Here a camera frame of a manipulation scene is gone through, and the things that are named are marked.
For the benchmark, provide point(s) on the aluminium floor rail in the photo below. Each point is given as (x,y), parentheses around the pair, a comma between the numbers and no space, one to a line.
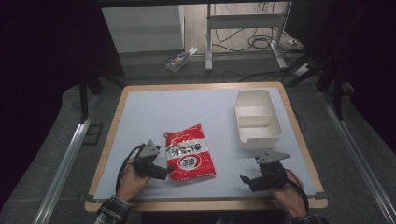
(358,155)
(67,155)

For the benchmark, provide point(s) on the person's left hand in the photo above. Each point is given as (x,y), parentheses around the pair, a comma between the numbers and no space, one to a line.
(132,183)

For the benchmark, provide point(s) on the dark floor plate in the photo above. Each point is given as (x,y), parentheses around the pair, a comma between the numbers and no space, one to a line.
(92,134)

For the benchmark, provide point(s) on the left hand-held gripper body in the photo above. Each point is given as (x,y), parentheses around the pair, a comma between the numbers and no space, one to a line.
(148,150)

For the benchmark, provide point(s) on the red snack packet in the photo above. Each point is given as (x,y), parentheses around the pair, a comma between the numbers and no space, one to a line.
(188,154)

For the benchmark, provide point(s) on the pale grey table mat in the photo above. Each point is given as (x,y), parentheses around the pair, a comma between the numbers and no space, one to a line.
(193,109)

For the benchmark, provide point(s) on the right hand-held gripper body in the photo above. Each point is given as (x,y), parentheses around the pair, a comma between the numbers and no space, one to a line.
(271,174)

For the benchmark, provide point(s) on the black curtain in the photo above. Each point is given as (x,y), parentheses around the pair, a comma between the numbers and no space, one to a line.
(40,62)
(367,56)

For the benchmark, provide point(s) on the small printed cardboard box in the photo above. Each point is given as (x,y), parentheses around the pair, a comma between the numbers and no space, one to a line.
(180,59)

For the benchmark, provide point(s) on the white plastic divided container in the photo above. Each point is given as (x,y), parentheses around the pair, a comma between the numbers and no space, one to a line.
(258,121)

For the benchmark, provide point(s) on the white power strip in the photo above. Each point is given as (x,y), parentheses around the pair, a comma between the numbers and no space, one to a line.
(302,69)

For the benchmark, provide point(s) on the white board panel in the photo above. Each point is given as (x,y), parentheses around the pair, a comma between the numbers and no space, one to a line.
(143,28)

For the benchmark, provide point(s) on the person's right hand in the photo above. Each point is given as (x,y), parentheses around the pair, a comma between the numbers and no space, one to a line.
(288,197)

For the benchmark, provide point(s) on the wooden table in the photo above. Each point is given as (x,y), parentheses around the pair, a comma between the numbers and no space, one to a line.
(295,99)

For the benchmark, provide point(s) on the white metal desk frame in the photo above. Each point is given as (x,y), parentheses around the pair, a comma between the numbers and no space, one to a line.
(246,21)

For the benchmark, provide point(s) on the black metal stand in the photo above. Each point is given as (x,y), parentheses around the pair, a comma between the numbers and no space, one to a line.
(337,93)
(84,99)

